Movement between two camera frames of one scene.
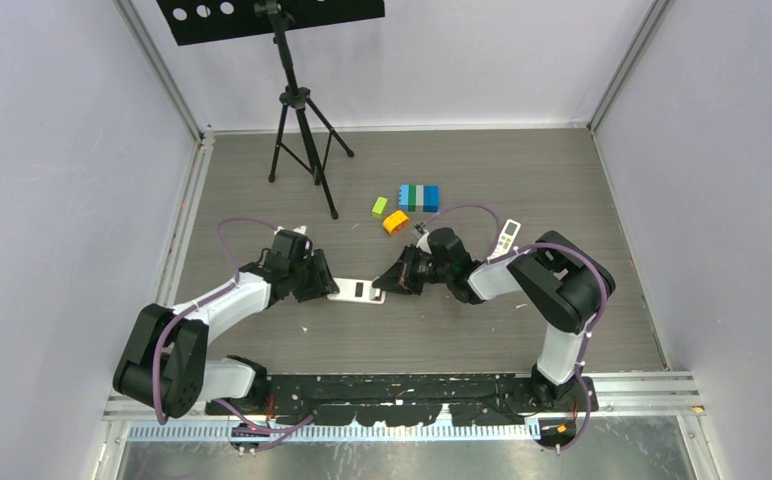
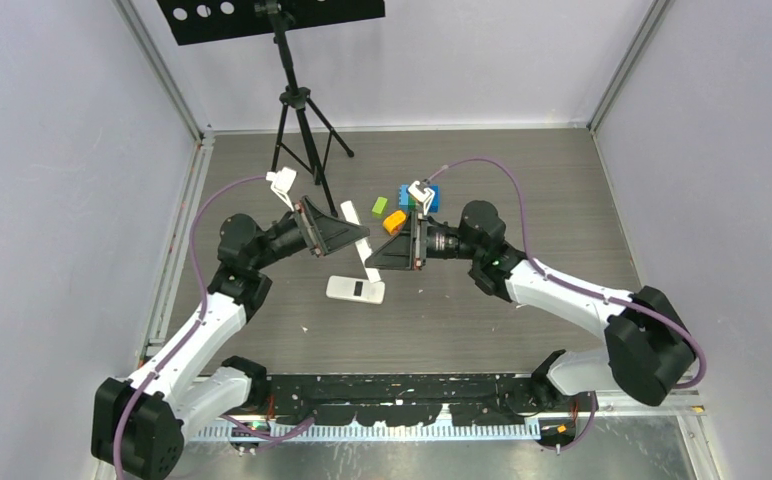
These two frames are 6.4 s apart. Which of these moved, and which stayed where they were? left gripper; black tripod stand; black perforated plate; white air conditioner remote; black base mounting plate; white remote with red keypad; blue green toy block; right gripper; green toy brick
Moved: white air conditioner remote; right gripper; left gripper
Stayed: black perforated plate; green toy brick; white remote with red keypad; black base mounting plate; blue green toy block; black tripod stand
